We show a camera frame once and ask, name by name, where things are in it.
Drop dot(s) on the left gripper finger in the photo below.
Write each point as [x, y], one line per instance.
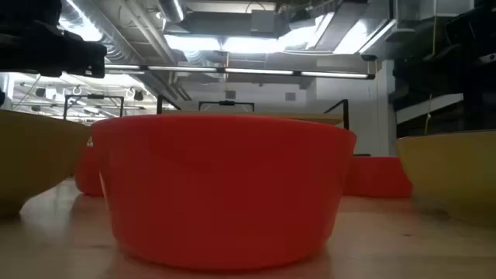
[85, 58]

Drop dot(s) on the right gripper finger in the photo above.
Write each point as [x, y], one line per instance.
[414, 75]

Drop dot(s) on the yellow pear-print ceramic bowl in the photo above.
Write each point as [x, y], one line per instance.
[453, 174]
[31, 162]

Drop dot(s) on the red plastic mini bowl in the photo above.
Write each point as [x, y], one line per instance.
[377, 176]
[224, 186]
[88, 174]

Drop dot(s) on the wooden shelf with black legs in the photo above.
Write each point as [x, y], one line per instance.
[310, 117]

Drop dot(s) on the long ceiling light bar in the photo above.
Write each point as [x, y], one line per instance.
[255, 71]

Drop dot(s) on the black metal background frame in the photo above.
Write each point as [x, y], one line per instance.
[95, 96]

